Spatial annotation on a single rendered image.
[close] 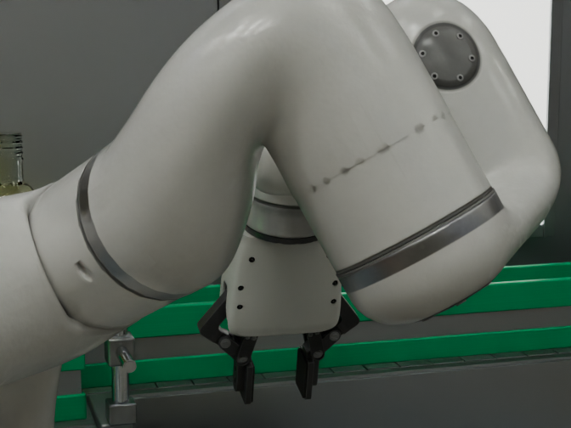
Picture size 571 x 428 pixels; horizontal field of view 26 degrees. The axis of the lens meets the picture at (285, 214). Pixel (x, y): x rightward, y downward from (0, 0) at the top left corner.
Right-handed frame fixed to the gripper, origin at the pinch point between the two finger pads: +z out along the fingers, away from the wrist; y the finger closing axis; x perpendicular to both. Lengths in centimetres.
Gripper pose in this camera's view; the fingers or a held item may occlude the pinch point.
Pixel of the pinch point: (275, 375)
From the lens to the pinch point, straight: 112.0
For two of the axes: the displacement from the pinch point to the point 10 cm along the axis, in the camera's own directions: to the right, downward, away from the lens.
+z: -0.6, 9.1, 4.1
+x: 2.4, 4.1, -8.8
